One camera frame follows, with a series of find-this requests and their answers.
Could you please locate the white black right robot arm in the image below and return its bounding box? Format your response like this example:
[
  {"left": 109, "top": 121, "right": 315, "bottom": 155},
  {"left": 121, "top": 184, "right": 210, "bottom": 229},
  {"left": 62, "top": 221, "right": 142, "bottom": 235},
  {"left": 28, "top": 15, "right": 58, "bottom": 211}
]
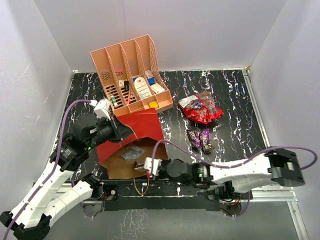
[{"left": 150, "top": 147, "right": 305, "bottom": 199}]

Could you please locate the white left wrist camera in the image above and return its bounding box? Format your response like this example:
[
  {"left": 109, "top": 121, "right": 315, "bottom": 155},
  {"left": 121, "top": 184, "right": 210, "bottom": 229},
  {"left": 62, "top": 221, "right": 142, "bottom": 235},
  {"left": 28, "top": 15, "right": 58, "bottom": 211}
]
[{"left": 93, "top": 98, "right": 111, "bottom": 121}]

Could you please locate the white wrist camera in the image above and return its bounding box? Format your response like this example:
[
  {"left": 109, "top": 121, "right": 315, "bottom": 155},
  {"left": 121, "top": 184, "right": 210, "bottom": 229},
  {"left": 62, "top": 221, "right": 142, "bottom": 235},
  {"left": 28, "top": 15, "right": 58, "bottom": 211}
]
[
  {"left": 93, "top": 98, "right": 111, "bottom": 121},
  {"left": 143, "top": 157, "right": 162, "bottom": 178}
]

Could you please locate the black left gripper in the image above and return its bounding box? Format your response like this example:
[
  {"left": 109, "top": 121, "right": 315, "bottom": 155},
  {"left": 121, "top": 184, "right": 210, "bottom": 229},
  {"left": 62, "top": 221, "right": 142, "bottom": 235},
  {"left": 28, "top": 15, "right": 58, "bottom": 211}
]
[{"left": 86, "top": 113, "right": 135, "bottom": 150}]

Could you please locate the green white tube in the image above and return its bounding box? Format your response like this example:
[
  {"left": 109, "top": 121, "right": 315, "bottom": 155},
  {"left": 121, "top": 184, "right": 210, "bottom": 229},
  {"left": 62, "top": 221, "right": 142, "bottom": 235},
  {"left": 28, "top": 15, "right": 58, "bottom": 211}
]
[{"left": 110, "top": 95, "right": 119, "bottom": 108}]

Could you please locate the yellow box in organizer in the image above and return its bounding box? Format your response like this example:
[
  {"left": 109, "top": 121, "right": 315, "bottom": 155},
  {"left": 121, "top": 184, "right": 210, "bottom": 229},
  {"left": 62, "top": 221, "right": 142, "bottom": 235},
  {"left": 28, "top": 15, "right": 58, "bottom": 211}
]
[{"left": 148, "top": 100, "right": 159, "bottom": 109}]

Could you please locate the black marker in organizer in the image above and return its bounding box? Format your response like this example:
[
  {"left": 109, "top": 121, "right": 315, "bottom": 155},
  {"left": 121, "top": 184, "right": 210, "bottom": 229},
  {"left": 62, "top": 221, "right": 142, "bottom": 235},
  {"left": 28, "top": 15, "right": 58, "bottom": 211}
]
[{"left": 124, "top": 79, "right": 130, "bottom": 92}]

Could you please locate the purple brown snack packet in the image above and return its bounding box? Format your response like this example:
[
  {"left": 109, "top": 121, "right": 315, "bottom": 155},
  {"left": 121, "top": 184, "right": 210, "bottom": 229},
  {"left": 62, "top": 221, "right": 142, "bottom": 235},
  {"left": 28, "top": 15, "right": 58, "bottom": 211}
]
[{"left": 186, "top": 129, "right": 202, "bottom": 149}]

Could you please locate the pink plastic desk organizer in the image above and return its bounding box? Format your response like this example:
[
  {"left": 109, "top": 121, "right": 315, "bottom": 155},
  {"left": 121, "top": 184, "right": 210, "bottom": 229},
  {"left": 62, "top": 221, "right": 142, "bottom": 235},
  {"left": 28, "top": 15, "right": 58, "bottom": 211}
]
[{"left": 90, "top": 34, "right": 173, "bottom": 117}]

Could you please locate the blue small box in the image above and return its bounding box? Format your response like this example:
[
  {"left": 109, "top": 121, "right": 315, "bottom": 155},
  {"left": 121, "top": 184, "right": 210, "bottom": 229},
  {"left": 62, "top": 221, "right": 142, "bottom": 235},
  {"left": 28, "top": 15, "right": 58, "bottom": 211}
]
[{"left": 148, "top": 77, "right": 156, "bottom": 86}]

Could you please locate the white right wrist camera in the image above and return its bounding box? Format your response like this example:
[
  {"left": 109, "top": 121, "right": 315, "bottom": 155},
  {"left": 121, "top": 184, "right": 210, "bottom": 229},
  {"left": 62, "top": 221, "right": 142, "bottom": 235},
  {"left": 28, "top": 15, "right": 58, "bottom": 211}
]
[{"left": 143, "top": 157, "right": 162, "bottom": 178}]

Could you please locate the black mounting base rail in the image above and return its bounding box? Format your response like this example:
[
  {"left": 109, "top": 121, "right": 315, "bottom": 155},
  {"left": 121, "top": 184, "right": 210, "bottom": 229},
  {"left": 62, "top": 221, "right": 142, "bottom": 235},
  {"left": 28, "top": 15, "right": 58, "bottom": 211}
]
[{"left": 102, "top": 178, "right": 253, "bottom": 213}]

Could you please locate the red brown paper bag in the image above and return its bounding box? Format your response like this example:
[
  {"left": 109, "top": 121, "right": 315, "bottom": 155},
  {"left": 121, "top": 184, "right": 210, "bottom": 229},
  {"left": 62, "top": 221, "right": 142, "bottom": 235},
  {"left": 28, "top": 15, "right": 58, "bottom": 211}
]
[{"left": 96, "top": 108, "right": 164, "bottom": 180}]

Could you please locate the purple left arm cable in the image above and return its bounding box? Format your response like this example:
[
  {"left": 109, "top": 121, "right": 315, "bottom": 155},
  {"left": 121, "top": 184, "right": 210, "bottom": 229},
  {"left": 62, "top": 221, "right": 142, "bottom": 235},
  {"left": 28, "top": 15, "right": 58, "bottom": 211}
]
[{"left": 2, "top": 99, "right": 98, "bottom": 240}]

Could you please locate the white small box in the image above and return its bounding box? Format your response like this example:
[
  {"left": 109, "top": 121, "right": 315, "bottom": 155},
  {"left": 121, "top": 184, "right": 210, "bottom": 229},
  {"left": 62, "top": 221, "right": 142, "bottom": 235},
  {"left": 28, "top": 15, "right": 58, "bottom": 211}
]
[{"left": 150, "top": 83, "right": 165, "bottom": 94}]

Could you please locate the silver grey snack packet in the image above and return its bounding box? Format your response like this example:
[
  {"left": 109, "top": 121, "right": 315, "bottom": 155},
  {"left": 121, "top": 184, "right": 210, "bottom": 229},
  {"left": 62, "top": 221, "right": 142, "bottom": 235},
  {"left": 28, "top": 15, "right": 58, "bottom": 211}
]
[{"left": 121, "top": 146, "right": 145, "bottom": 160}]

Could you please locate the dark chocolate snack packet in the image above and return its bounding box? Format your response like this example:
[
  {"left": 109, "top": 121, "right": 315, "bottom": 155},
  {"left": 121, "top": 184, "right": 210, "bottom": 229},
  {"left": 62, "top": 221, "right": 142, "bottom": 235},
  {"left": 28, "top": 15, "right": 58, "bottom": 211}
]
[{"left": 132, "top": 161, "right": 145, "bottom": 171}]

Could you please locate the red snack packet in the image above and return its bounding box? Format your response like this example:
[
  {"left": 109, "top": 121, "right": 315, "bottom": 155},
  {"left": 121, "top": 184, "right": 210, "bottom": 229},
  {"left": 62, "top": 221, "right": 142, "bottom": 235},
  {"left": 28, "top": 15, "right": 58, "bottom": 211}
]
[{"left": 178, "top": 91, "right": 224, "bottom": 125}]

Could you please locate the white label card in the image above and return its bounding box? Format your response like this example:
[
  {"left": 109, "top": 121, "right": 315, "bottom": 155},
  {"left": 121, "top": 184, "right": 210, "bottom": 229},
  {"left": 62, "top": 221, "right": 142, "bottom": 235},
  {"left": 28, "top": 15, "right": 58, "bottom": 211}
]
[{"left": 134, "top": 77, "right": 152, "bottom": 99}]

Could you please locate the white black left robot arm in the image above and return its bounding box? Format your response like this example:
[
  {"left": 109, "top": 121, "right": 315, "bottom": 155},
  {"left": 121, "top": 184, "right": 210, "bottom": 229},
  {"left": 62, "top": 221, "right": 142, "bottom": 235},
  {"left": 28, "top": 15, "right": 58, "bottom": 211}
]
[{"left": 0, "top": 114, "right": 133, "bottom": 240}]

